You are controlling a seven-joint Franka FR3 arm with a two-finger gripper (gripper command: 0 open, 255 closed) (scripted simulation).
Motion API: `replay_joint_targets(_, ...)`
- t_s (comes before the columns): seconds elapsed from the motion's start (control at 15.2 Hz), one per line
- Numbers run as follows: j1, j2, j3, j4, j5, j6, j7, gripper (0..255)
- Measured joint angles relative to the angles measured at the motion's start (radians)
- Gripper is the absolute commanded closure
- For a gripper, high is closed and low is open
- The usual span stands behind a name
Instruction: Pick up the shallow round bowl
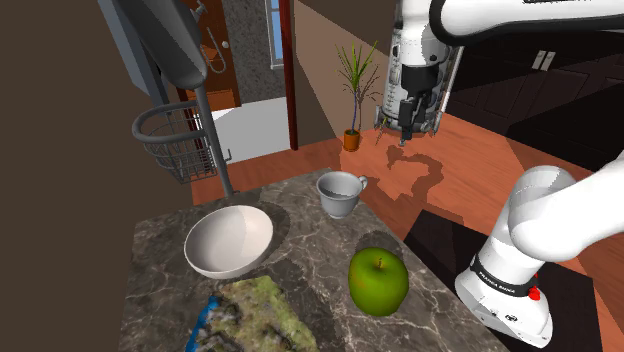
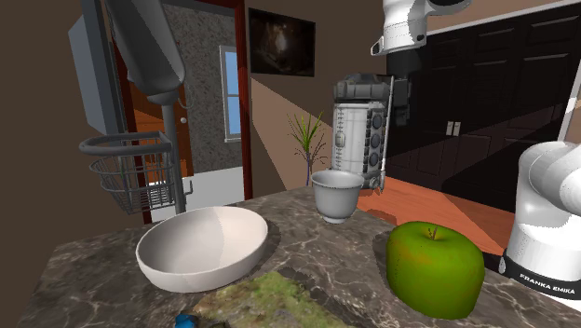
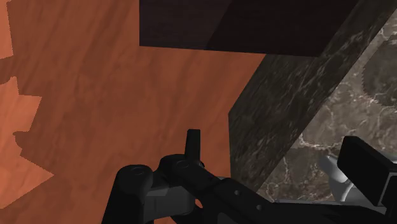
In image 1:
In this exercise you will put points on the white cylinder with small legs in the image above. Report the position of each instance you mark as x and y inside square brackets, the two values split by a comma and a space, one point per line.
[392, 92]

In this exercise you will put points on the dark red door frame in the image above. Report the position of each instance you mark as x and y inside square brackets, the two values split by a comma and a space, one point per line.
[288, 73]

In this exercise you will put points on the white bowl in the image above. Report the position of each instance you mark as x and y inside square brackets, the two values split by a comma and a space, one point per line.
[229, 241]

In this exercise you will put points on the green plant in orange pot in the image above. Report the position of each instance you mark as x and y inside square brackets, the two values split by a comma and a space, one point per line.
[352, 139]

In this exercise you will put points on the dark robot stand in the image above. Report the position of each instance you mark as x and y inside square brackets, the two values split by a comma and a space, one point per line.
[438, 244]

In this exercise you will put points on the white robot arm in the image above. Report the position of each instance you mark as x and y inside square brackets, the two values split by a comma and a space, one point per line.
[546, 219]

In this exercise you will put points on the green apple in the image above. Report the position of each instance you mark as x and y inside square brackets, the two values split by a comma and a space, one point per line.
[378, 285]

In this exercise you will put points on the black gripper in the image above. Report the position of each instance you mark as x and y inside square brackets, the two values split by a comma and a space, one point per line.
[418, 80]

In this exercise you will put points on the window with blue pane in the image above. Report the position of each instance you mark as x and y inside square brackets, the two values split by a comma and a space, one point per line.
[276, 29]

